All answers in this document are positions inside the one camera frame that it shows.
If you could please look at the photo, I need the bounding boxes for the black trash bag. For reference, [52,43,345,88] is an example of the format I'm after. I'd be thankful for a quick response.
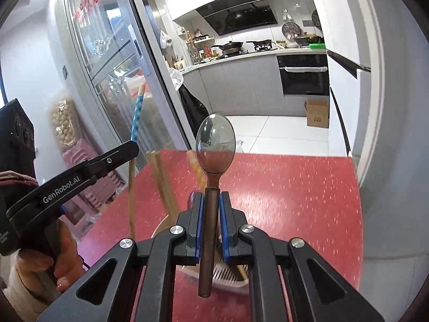
[179,85,210,139]

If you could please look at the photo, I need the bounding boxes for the cardboard box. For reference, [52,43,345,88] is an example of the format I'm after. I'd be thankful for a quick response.
[304,99,330,128]

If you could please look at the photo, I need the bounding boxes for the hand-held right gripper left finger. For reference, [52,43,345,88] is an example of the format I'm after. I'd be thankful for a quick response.
[37,191,206,322]

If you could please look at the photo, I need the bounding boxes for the blue patterned wooden chopstick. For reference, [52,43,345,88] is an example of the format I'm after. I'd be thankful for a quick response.
[128,85,146,239]

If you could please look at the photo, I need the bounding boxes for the glass door cabinet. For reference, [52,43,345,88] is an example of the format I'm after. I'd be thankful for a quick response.
[57,0,195,182]

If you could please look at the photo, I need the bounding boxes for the grey kitchen counter cabinets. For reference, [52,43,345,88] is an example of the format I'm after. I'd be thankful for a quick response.
[181,53,330,117]

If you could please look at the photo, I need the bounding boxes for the brown translucent plastic spoon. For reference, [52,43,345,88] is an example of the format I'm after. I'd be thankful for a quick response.
[195,113,234,298]

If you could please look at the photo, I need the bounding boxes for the black built-in oven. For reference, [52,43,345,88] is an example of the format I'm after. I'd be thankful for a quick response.
[278,54,330,96]

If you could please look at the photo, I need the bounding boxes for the black wok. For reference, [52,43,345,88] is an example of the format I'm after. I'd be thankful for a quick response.
[212,41,245,54]

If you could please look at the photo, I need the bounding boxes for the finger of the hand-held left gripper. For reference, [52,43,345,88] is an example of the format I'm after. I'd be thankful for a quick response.
[87,141,139,179]

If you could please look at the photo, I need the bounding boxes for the stack of pink stools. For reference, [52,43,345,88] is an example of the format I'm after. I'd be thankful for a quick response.
[60,141,127,236]

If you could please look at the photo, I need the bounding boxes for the white slotted utensil holder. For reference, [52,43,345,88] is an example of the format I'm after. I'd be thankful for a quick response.
[151,215,250,296]

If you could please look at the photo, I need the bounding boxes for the spice rack with bottles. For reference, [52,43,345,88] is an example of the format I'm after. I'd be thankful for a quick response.
[186,30,215,63]

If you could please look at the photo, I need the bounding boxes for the round metal strainer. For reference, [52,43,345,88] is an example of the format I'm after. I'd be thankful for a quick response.
[282,22,301,39]

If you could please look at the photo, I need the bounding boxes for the white towel on oven handle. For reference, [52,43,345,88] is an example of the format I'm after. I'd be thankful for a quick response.
[285,66,328,74]

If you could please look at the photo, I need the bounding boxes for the black range hood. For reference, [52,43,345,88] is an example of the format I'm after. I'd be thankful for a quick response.
[195,0,278,36]

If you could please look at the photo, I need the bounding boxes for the clear bag of nuts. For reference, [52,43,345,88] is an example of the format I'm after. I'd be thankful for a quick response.
[50,102,81,149]

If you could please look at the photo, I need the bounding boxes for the white refrigerator with black handles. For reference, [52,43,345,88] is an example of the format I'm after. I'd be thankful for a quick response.
[327,49,372,158]

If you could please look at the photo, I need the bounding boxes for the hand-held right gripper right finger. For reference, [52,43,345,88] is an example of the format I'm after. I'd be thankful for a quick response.
[219,191,386,322]

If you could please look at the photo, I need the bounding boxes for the black gas stove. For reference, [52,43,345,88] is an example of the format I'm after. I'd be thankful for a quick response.
[246,39,274,52]

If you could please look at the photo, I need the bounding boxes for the person's left hand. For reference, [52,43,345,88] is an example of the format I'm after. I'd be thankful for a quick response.
[15,229,84,292]

